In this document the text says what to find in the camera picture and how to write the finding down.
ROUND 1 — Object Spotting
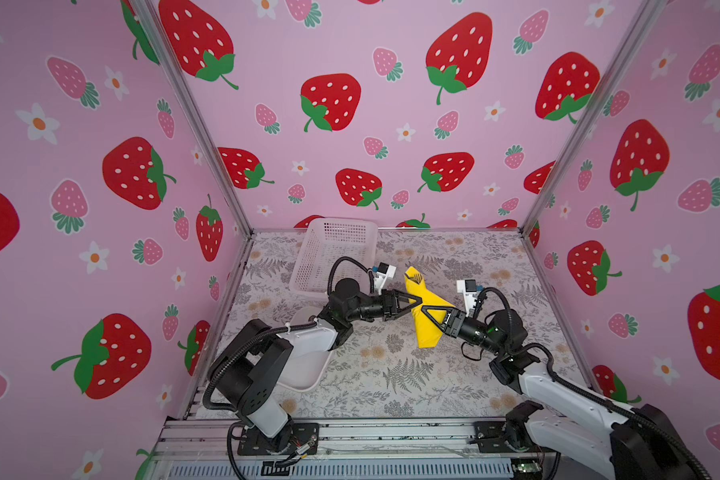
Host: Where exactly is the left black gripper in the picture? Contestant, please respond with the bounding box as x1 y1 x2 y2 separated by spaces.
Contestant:
343 292 418 325

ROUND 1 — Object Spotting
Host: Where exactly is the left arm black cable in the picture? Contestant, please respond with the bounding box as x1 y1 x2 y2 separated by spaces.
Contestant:
201 256 376 412

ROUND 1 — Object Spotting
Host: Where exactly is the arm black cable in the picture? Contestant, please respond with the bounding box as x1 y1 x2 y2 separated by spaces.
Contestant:
476 286 715 480
201 256 376 412

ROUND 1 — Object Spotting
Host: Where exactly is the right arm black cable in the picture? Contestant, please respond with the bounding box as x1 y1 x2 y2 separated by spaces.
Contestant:
476 286 715 480

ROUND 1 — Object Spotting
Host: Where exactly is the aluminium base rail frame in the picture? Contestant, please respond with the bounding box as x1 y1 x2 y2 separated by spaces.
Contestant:
149 416 577 480

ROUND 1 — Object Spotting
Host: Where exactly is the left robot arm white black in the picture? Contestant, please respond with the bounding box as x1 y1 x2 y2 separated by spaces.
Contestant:
202 278 422 440

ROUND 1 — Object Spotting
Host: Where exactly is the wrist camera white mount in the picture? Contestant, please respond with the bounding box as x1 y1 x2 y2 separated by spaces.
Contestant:
371 262 396 294
456 279 482 316

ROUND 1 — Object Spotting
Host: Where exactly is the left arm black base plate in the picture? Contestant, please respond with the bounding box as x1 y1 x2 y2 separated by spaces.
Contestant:
236 421 320 456

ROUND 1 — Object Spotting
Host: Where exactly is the yellow paper napkin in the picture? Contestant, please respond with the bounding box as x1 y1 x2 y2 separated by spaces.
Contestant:
405 267 453 349

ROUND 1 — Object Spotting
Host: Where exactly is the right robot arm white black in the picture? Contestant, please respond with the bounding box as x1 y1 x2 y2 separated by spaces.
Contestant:
422 305 711 479

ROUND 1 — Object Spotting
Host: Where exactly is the white plastic perforated basket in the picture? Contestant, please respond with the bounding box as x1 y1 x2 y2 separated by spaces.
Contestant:
289 218 378 299

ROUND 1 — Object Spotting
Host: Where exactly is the white oval ceramic tray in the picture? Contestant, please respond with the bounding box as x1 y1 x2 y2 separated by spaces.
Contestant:
278 306 337 393

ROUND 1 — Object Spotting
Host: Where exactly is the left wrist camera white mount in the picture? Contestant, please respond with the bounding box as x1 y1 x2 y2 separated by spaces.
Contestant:
371 262 396 294

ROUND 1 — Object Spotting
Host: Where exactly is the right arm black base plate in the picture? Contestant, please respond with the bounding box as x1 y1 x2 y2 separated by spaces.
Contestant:
469 420 543 454

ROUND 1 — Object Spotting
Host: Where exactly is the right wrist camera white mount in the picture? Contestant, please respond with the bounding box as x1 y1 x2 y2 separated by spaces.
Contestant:
456 279 482 316

